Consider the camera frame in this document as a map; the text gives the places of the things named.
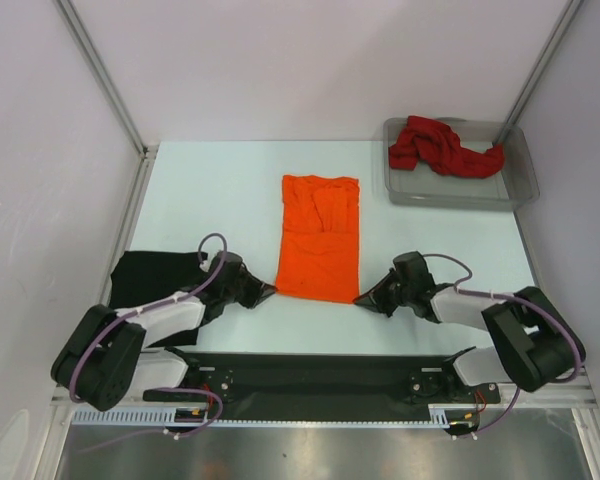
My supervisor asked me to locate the folded black t-shirt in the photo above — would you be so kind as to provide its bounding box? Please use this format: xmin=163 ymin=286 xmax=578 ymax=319
xmin=108 ymin=251 xmax=207 ymax=348

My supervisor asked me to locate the left aluminium corner post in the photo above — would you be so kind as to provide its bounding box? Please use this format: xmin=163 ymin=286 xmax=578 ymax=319
xmin=53 ymin=0 xmax=147 ymax=158

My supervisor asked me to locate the orange t-shirt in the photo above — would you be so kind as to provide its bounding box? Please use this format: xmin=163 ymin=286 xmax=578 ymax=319
xmin=275 ymin=175 xmax=360 ymax=304

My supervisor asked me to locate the clear plastic bin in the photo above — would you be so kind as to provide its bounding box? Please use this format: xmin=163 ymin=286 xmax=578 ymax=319
xmin=383 ymin=115 xmax=539 ymax=212

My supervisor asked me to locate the white slotted cable duct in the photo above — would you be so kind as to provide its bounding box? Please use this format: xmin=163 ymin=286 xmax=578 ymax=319
xmin=72 ymin=405 xmax=481 ymax=430

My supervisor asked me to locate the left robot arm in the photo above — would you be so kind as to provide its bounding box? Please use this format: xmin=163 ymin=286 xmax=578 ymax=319
xmin=50 ymin=251 xmax=277 ymax=411

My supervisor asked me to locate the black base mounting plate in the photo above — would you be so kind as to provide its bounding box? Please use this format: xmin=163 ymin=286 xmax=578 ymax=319
xmin=143 ymin=352 xmax=501 ymax=423

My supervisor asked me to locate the right aluminium corner post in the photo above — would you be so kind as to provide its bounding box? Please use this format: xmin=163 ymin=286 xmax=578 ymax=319
xmin=495 ymin=0 xmax=587 ymax=143

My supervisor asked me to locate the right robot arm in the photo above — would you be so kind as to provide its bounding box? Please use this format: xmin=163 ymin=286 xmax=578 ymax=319
xmin=354 ymin=251 xmax=586 ymax=401

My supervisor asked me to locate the aluminium corner post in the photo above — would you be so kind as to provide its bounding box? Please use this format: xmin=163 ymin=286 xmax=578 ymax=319
xmin=495 ymin=0 xmax=587 ymax=143
xmin=53 ymin=0 xmax=147 ymax=158

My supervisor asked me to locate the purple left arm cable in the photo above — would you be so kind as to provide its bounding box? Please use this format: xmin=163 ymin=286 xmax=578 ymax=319
xmin=68 ymin=232 xmax=229 ymax=404

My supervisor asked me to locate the red t-shirt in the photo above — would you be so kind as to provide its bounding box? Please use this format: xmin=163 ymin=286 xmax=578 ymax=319
xmin=388 ymin=116 xmax=505 ymax=179

